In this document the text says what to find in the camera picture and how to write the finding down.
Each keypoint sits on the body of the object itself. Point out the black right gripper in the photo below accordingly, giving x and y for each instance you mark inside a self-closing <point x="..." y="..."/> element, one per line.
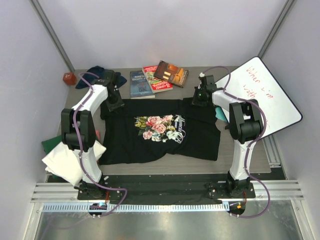
<point x="194" y="101"/>

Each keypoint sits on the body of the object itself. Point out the pink t shirt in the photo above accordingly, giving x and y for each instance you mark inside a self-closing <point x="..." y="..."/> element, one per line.
<point x="98" y="136"/>

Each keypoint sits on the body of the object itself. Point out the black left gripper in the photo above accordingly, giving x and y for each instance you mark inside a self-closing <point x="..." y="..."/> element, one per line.
<point x="118" y="105"/>

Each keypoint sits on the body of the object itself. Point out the teal cutting mat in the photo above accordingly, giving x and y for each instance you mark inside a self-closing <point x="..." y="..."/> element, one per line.
<point x="219" y="114"/>

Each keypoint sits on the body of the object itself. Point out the navy blue t shirt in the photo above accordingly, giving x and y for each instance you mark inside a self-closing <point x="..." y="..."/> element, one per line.
<point x="98" y="72"/>

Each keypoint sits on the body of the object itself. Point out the black t shirt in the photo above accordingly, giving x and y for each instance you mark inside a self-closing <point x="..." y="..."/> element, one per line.
<point x="145" y="130"/>

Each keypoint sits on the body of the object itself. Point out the red cover book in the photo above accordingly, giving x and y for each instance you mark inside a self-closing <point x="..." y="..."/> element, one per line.
<point x="157" y="85"/>

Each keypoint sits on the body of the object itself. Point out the white folded t shirt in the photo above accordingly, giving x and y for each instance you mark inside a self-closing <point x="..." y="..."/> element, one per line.
<point x="64" y="162"/>

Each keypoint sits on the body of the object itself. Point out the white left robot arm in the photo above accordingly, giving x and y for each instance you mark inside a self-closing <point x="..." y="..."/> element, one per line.
<point x="78" y="130"/>

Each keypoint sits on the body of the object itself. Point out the blue 1984 paperback book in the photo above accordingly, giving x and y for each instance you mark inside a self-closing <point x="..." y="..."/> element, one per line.
<point x="139" y="86"/>

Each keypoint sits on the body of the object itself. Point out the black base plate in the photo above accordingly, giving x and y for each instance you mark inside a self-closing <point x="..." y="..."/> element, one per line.
<point x="168" y="189"/>

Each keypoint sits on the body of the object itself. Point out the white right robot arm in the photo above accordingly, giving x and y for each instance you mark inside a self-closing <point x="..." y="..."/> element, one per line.
<point x="246" y="124"/>

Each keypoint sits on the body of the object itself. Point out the green t shirt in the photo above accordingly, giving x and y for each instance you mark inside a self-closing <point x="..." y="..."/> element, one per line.
<point x="50" y="144"/>

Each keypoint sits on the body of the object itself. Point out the small red cube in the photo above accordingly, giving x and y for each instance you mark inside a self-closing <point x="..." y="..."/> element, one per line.
<point x="69" y="78"/>

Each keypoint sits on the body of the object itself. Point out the aluminium frame rail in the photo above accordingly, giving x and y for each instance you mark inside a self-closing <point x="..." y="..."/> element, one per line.
<point x="272" y="152"/>

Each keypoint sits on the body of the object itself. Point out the white perforated cable rail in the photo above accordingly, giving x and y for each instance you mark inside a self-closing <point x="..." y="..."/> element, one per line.
<point x="98" y="207"/>

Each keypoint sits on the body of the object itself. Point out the dark cover paperback book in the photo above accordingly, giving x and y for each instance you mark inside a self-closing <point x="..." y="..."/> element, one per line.
<point x="171" y="73"/>

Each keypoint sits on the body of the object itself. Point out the white dry-erase board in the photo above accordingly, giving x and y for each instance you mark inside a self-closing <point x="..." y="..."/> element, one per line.
<point x="253" y="80"/>

